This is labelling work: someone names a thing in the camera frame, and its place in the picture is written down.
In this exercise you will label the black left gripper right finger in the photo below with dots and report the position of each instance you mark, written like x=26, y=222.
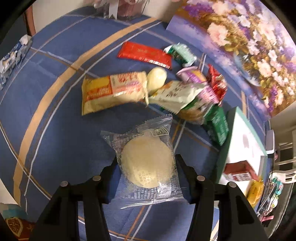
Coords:
x=237, y=219

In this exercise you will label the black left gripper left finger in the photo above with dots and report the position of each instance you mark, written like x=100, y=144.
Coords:
x=59, y=219

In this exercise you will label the yellow clear pastry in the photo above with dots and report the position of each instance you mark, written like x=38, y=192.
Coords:
x=255, y=192

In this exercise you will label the dark red milk biscuit packet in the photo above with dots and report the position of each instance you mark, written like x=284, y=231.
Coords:
x=239, y=171

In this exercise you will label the dark green snack packet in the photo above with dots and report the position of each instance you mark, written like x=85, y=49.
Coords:
x=216, y=124

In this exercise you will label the clear round white pastry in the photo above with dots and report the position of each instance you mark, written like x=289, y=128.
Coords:
x=146, y=158

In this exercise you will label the green clear cookie packet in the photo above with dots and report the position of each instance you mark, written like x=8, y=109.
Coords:
x=195, y=111

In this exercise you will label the beige egg roll snack packet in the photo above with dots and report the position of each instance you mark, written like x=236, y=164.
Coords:
x=113, y=90

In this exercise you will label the pale green bean cake packet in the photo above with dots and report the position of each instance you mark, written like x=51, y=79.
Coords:
x=175, y=95

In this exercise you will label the small white cone pastry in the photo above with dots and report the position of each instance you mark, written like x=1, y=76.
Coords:
x=156, y=79

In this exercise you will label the red wet wipe packet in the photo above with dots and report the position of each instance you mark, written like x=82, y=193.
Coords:
x=143, y=53

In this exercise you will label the white tray with green rim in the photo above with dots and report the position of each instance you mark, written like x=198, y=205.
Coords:
x=242, y=144

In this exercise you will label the blue plaid tablecloth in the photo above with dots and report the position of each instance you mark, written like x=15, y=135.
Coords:
x=67, y=146

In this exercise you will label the white rectangular device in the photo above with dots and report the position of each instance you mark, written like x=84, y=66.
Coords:
x=270, y=142

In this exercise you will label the red festive candy packet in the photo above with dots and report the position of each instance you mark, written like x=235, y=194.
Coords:
x=217, y=82

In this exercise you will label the purple taro snack packet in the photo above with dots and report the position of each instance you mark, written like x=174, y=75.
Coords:
x=194, y=75

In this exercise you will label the blue white tissue pack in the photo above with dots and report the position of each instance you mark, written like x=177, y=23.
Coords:
x=14, y=58

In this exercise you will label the flower painting canvas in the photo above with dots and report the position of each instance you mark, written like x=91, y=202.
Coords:
x=248, y=42

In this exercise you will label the light green small snack packet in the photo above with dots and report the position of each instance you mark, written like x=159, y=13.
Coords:
x=182, y=54

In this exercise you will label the pink wrapped flower bouquet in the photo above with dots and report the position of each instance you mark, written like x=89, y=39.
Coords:
x=120, y=9

